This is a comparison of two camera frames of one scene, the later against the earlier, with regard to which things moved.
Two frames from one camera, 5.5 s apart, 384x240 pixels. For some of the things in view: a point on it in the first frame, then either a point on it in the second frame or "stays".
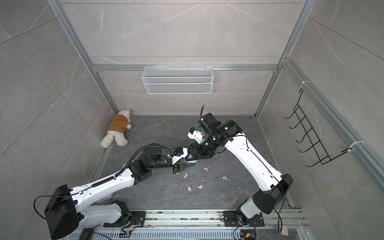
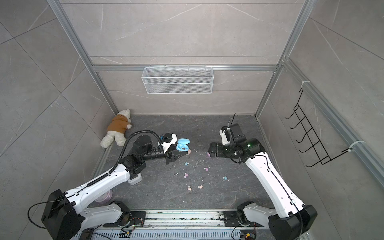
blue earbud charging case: [190, 161] -> [182, 145]
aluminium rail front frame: [196, 224] stays
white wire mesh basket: [192, 79] stays
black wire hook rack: [317, 143] stays
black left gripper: [175, 166] -> [168, 155]
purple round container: [106, 200] stays
